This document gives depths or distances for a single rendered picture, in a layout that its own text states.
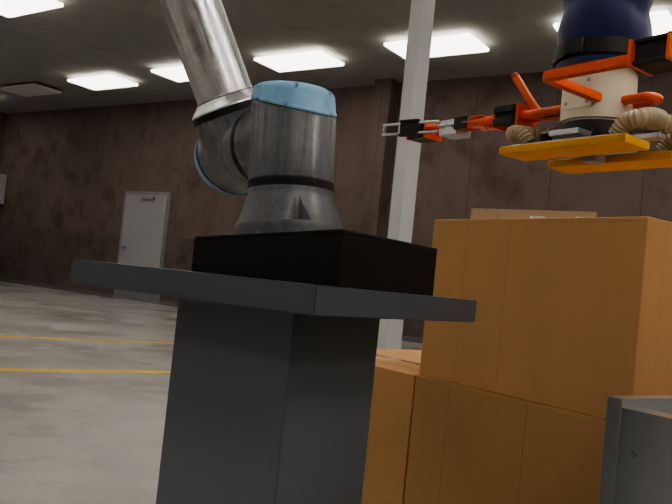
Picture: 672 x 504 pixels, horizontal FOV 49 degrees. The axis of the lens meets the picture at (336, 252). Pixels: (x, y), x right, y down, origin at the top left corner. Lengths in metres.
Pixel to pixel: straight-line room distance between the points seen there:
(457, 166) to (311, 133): 9.93
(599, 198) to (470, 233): 8.56
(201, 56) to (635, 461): 1.03
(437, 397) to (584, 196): 8.66
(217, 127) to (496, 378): 0.84
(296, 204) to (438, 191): 10.02
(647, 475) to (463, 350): 0.62
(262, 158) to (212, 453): 0.49
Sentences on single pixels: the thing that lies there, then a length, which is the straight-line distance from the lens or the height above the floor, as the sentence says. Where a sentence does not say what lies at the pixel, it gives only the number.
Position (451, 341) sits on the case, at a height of 0.64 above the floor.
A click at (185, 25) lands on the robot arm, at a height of 1.19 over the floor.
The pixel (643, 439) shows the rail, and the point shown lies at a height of 0.55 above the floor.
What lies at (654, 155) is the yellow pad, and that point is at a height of 1.12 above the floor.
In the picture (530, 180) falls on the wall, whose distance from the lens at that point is 10.69.
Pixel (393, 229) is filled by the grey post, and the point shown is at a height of 1.16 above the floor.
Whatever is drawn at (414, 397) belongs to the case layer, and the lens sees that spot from 1.93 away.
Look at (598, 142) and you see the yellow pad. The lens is 1.72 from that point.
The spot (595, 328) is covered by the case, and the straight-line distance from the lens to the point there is 1.59.
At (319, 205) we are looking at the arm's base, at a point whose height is 0.88.
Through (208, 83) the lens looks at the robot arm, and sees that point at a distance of 1.43.
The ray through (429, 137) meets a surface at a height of 1.22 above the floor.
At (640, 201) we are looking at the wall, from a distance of 10.23.
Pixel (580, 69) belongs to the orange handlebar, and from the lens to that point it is 1.63.
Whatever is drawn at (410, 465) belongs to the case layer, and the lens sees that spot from 1.95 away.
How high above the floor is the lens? 0.75
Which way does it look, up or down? 2 degrees up
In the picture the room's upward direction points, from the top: 6 degrees clockwise
